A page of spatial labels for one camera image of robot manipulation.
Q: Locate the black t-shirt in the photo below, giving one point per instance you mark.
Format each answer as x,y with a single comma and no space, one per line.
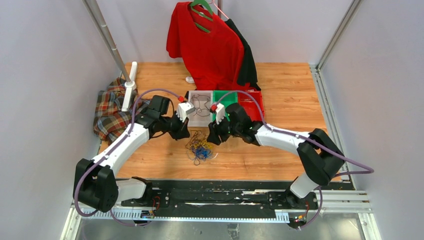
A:
247,76

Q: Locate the white stand with pole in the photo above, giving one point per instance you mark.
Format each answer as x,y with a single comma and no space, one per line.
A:
98,19

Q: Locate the green plastic bin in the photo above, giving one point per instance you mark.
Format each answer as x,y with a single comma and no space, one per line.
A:
228,98

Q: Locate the red t-shirt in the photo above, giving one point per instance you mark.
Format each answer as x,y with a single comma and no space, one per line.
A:
212,52

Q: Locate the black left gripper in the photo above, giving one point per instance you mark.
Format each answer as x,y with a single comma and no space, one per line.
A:
182,132

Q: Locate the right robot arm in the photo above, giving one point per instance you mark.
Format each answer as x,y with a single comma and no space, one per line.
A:
320,157

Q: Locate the red plastic bin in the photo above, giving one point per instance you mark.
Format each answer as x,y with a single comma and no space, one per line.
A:
249,105

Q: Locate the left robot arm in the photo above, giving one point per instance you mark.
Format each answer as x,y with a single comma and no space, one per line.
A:
95,183

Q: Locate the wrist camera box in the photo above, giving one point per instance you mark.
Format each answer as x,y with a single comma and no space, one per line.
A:
184,109
219,110

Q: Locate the white plastic bin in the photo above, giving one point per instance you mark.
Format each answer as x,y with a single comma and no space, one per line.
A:
201,99

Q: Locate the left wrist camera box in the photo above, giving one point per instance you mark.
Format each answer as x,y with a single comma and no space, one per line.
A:
184,109

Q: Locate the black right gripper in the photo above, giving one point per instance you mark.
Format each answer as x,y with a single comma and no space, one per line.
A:
215,131

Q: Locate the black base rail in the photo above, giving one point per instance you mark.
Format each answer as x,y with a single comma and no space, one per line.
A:
231,200

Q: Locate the plaid cloth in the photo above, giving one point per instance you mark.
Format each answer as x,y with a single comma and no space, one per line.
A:
109,120

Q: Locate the pink clothes hanger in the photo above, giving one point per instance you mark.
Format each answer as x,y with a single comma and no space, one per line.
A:
219,7

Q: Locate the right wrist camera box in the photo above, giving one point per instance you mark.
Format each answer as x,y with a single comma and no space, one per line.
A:
219,110

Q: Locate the green clothes hanger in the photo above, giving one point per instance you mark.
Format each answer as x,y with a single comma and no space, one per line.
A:
203,9

